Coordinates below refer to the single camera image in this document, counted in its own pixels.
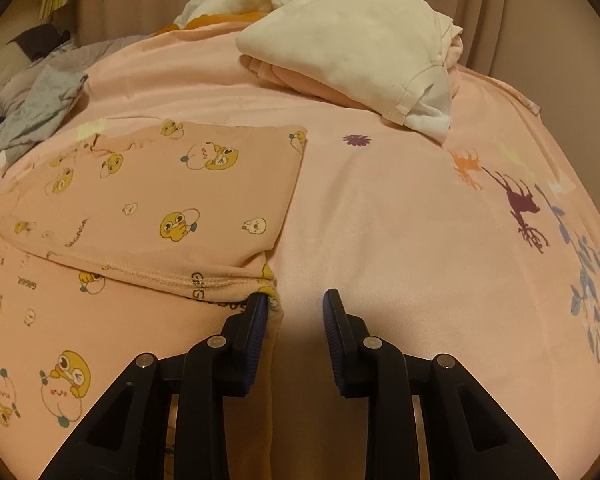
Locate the dark brown pillow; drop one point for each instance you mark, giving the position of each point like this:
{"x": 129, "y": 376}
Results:
{"x": 42, "y": 40}

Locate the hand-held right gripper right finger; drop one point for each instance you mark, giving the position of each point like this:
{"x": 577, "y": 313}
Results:
{"x": 331, "y": 325}

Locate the cream folded garment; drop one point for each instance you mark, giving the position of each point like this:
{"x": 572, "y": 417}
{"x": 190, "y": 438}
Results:
{"x": 350, "y": 40}

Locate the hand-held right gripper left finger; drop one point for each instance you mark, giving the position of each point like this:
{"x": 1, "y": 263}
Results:
{"x": 258, "y": 316}

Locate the beige curtain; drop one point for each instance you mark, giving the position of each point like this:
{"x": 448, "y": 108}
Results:
{"x": 505, "y": 10}

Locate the pink deer print blanket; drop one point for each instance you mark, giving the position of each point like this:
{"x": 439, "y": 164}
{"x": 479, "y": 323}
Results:
{"x": 410, "y": 220}

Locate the pile of grey clothes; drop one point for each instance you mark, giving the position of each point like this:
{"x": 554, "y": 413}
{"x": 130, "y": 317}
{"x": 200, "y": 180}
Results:
{"x": 95, "y": 52}

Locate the grey crumpled cloth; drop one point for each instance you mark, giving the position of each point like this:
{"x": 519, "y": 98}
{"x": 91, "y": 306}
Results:
{"x": 40, "y": 105}

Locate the pink cartoon print pajama garment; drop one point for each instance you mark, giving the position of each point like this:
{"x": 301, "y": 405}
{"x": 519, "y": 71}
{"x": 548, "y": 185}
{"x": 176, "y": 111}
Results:
{"x": 145, "y": 200}

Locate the pink folded garment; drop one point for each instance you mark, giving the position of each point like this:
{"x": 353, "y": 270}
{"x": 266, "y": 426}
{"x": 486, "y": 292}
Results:
{"x": 300, "y": 82}

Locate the orange cloth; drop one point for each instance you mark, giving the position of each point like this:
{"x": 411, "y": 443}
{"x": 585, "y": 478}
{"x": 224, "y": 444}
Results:
{"x": 215, "y": 21}

